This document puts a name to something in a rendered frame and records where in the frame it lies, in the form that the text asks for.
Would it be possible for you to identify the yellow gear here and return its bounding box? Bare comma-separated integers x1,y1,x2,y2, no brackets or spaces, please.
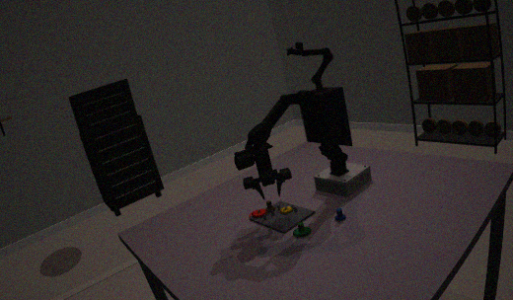
280,206,293,214

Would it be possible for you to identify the brown gear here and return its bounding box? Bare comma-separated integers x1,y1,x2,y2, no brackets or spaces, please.
266,201,275,212

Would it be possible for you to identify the red gear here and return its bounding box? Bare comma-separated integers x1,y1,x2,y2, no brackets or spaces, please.
252,209,267,218

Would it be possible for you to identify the blue gear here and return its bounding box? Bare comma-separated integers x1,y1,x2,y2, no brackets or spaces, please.
334,208,346,221

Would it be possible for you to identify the green gear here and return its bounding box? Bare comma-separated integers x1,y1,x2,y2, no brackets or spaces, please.
293,222,311,238

